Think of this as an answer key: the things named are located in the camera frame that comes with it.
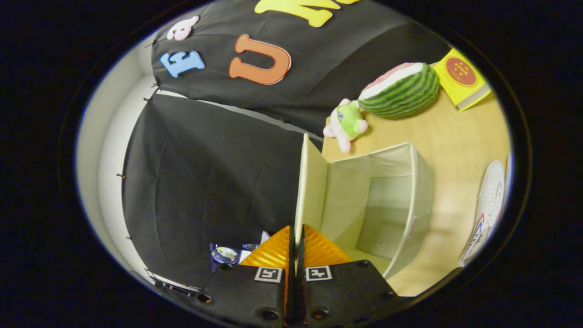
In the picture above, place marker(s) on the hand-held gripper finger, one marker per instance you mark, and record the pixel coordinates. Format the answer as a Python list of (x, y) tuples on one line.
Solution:
[(291, 264), (300, 264)]

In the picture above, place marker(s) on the beige fabric storage box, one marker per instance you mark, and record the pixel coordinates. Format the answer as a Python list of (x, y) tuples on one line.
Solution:
[(387, 205)]

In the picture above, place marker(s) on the blue printed box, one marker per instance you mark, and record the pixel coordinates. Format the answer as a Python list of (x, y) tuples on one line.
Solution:
[(225, 255)]

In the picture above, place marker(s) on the black backdrop cloth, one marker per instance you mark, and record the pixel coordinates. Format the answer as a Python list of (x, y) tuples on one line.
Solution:
[(205, 182)]

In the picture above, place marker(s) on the pink and green plush toy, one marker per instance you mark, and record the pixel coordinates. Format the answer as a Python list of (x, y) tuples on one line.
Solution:
[(348, 123)]

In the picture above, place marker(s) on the watermelon slice plush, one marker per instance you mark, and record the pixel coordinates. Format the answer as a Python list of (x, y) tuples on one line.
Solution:
[(401, 93)]

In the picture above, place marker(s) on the yellow book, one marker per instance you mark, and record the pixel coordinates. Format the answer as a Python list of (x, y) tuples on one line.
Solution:
[(460, 75)]

